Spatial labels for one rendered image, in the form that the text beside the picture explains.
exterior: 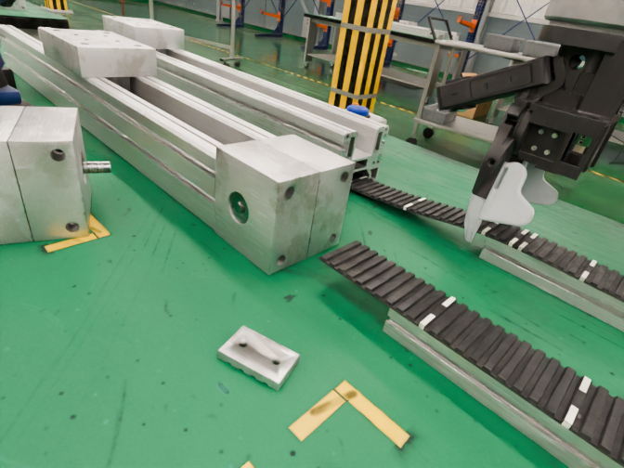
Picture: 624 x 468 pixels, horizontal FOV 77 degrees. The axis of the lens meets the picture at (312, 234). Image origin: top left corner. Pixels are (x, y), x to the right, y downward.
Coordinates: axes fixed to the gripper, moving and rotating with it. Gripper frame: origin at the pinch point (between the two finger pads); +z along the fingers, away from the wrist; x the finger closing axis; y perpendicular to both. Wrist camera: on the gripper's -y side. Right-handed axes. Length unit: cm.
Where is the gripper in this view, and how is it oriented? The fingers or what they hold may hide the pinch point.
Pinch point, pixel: (481, 220)
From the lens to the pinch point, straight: 49.5
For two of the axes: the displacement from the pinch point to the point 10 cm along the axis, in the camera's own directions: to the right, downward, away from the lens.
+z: -1.4, 8.5, 5.1
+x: 7.0, -2.8, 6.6
